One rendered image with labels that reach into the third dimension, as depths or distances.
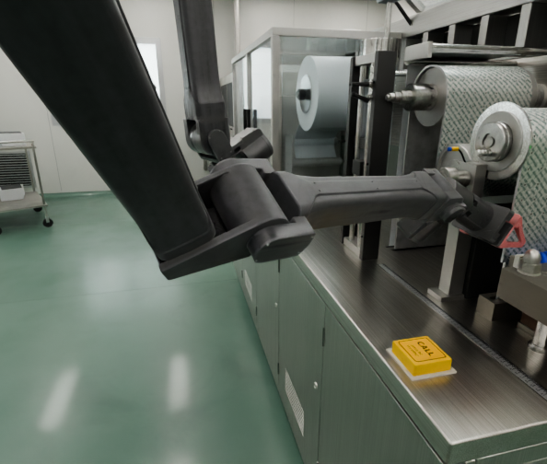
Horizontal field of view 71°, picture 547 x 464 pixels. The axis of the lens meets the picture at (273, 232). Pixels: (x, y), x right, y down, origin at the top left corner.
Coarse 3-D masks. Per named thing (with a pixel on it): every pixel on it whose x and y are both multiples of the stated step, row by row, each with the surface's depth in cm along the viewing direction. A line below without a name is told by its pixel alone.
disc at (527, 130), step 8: (496, 104) 74; (504, 104) 72; (512, 104) 70; (488, 112) 76; (512, 112) 71; (520, 112) 69; (480, 120) 78; (520, 120) 69; (528, 120) 68; (528, 128) 68; (472, 136) 81; (528, 136) 68; (472, 144) 81; (528, 144) 68; (472, 152) 81; (520, 152) 69; (528, 152) 68; (472, 160) 81; (520, 160) 70; (512, 168) 71; (488, 176) 77; (496, 176) 75; (504, 176) 73
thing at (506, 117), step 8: (496, 112) 74; (504, 112) 72; (488, 120) 76; (496, 120) 74; (504, 120) 72; (512, 120) 70; (480, 128) 78; (512, 128) 71; (520, 128) 69; (520, 136) 69; (520, 144) 69; (512, 152) 71; (480, 160) 79; (504, 160) 73; (512, 160) 71; (488, 168) 77; (496, 168) 75; (504, 168) 73
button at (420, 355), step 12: (396, 348) 66; (408, 348) 65; (420, 348) 65; (432, 348) 65; (408, 360) 63; (420, 360) 62; (432, 360) 62; (444, 360) 62; (420, 372) 62; (432, 372) 62
